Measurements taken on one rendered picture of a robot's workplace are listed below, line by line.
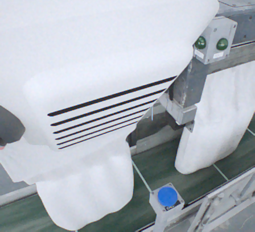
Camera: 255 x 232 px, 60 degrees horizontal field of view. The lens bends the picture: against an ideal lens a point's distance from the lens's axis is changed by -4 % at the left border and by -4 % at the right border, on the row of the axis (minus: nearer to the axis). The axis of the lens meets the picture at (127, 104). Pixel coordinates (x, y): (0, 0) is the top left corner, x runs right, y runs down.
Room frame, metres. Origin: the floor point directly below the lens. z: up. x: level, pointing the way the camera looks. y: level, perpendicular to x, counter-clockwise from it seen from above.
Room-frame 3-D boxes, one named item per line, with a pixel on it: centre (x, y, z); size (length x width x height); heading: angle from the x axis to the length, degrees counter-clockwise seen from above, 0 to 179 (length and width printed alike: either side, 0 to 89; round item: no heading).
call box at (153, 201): (0.34, -0.12, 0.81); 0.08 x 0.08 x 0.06; 26
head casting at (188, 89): (0.66, -0.23, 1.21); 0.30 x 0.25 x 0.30; 116
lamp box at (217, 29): (0.48, -0.20, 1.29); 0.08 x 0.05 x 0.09; 116
